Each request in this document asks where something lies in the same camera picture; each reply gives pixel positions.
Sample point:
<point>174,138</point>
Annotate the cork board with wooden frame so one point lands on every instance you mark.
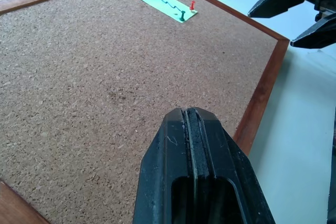
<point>105,77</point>

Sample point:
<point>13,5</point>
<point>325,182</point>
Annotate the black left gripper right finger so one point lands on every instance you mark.
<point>228,161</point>

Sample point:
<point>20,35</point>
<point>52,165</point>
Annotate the green push pin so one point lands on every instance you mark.
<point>182,16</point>

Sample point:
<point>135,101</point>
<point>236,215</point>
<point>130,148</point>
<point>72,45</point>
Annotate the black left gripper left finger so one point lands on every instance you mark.
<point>157,161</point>

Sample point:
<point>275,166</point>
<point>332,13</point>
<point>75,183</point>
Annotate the green paper note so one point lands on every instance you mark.
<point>168,5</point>

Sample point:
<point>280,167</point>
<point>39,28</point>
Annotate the red push pin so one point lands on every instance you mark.
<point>192,5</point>

